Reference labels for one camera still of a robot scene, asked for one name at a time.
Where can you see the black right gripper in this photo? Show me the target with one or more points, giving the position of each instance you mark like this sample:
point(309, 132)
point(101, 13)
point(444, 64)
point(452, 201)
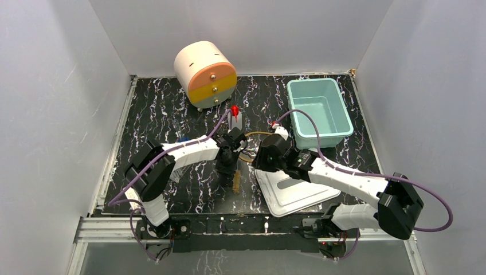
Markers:
point(259, 161)

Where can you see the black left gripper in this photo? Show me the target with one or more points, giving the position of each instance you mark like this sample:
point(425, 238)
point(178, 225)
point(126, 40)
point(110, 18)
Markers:
point(226, 165)

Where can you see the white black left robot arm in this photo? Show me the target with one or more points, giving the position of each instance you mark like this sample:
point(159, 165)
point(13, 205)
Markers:
point(156, 162)

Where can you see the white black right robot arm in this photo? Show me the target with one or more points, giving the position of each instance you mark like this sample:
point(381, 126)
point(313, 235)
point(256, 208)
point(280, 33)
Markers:
point(390, 203)

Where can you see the yellow rubber tube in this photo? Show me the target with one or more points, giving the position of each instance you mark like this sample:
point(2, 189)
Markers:
point(249, 160)

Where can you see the white squeeze bottle red cap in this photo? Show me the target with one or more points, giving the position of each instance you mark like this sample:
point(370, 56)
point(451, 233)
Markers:
point(235, 118)

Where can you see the brown test tube brush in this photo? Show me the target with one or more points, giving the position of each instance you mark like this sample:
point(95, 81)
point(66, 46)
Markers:
point(236, 182)

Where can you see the white bin lid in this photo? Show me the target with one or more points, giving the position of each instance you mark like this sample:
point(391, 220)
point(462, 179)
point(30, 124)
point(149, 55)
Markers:
point(285, 195)

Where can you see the graduated cylinder blue base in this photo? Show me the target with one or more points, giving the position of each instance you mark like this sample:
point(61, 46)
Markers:
point(181, 137)

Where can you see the clear test tube rack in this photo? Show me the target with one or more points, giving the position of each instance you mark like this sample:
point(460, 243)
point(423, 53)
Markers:
point(177, 174)

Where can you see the round cabinet with coloured drawers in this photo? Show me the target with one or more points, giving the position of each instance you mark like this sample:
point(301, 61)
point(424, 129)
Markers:
point(205, 74)

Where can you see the teal plastic bin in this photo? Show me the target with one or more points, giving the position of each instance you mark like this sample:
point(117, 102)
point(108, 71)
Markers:
point(320, 117)

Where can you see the white green small box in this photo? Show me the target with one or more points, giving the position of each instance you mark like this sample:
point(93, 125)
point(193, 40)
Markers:
point(134, 204)

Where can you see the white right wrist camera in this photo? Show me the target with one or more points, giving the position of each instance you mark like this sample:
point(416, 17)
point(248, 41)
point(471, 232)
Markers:
point(280, 130)

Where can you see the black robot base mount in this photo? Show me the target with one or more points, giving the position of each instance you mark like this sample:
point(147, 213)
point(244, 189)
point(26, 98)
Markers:
point(247, 232)

